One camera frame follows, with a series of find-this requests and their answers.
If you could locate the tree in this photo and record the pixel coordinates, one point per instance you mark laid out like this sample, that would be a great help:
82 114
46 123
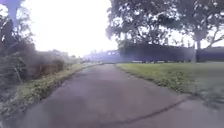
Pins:
11 13

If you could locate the pale building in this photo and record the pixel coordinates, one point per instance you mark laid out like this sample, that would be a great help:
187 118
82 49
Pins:
103 56

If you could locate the grey asphalt path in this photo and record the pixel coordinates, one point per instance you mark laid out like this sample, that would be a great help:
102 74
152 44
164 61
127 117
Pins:
106 96

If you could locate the group of large trees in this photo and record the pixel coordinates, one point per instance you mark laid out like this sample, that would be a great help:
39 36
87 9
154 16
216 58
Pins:
150 20

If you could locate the row of bushes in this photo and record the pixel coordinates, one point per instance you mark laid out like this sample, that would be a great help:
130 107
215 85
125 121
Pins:
40 65

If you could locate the long dark fence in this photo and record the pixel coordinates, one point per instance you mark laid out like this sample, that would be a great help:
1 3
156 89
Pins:
156 53

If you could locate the grass verge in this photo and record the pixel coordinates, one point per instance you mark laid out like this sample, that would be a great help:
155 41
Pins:
36 88

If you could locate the grass lawn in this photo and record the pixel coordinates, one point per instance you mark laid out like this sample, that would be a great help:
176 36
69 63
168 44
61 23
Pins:
166 73

